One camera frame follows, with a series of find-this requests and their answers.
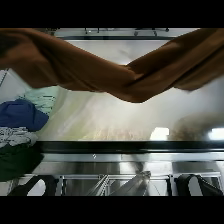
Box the brown shirt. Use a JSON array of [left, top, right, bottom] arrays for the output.
[[0, 28, 224, 104]]

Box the pale green patterned garment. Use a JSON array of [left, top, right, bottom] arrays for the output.
[[19, 85, 60, 117]]

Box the blue garment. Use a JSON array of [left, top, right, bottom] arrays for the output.
[[0, 98, 50, 133]]

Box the white patterned garment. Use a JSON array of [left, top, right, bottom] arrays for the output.
[[0, 126, 40, 150]]

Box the dark green garment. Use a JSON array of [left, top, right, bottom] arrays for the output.
[[0, 143, 45, 183]]

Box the silver frame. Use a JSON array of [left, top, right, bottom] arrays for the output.
[[0, 151, 224, 197]]

